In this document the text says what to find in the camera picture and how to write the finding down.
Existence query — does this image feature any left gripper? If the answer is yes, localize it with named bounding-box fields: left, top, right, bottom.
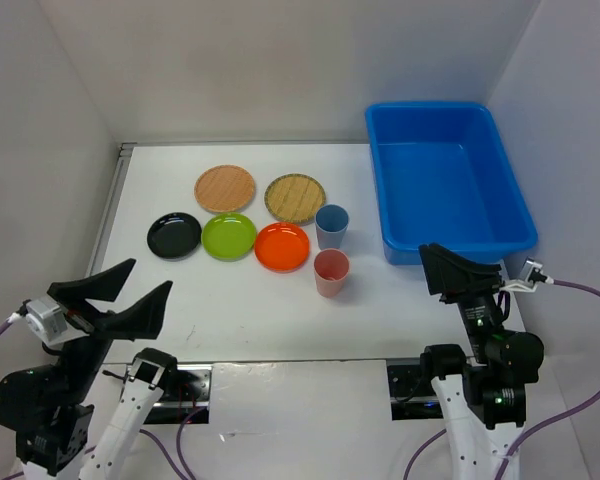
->
left=49, top=255, right=173, bottom=403

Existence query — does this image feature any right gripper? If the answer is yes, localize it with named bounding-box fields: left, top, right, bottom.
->
left=418, top=239, right=504, bottom=361

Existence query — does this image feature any black plastic plate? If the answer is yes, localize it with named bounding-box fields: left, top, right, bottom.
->
left=146, top=212, right=202, bottom=260

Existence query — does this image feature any green plastic plate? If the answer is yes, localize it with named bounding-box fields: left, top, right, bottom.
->
left=201, top=213, right=257, bottom=261

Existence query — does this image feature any blue plastic cup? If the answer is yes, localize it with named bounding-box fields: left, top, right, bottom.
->
left=315, top=204, right=349, bottom=250

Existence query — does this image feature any light wooden woven plate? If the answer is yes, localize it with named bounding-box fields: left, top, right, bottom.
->
left=193, top=164, right=256, bottom=213

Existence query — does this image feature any orange plastic plate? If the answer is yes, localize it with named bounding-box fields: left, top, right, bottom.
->
left=254, top=222, right=310, bottom=273

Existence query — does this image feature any green-rimmed bamboo woven plate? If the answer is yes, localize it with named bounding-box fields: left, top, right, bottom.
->
left=264, top=173, right=326, bottom=225

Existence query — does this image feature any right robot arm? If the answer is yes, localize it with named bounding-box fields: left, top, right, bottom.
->
left=418, top=243, right=545, bottom=479

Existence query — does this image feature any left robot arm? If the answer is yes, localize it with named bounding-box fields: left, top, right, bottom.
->
left=0, top=258, right=180, bottom=479

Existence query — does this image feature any blue plastic bin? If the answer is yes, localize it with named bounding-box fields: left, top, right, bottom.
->
left=365, top=101, right=538, bottom=266

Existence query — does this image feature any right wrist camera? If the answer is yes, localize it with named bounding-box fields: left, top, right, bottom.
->
left=501, top=258, right=554, bottom=293

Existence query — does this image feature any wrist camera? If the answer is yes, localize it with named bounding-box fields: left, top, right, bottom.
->
left=501, top=258, right=554, bottom=293
left=24, top=295, right=69, bottom=347

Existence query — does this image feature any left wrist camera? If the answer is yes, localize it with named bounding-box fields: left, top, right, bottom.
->
left=24, top=295, right=69, bottom=347

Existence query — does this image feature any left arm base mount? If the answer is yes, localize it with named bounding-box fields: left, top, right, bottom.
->
left=102, top=363, right=214, bottom=425

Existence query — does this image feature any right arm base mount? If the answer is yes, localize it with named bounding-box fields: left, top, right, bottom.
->
left=386, top=358, right=443, bottom=421

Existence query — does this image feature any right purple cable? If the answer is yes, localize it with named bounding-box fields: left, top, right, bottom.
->
left=402, top=278, right=600, bottom=480

